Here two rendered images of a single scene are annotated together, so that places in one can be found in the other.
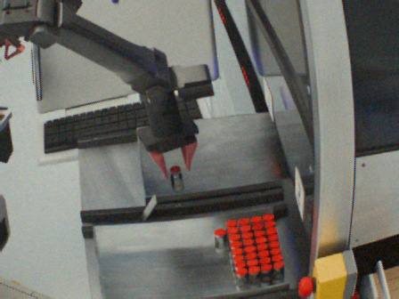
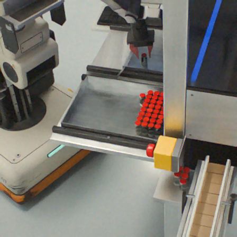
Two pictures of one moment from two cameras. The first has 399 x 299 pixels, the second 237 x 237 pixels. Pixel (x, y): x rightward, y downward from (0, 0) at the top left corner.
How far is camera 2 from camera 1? 0.56 m
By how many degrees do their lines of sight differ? 23
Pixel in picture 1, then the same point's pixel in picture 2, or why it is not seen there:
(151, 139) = (130, 39)
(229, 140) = not seen: hidden behind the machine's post
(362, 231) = (194, 131)
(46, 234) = not seen: hidden behind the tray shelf
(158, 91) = (130, 18)
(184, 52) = not seen: outside the picture
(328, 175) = (167, 93)
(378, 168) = (203, 100)
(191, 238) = (133, 92)
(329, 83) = (171, 46)
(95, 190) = (105, 55)
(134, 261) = (98, 99)
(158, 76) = (129, 11)
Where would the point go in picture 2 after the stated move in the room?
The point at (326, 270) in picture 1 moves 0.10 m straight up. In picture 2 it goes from (161, 146) to (161, 121)
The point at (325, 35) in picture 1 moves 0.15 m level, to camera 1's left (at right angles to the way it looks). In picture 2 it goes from (171, 19) to (114, 10)
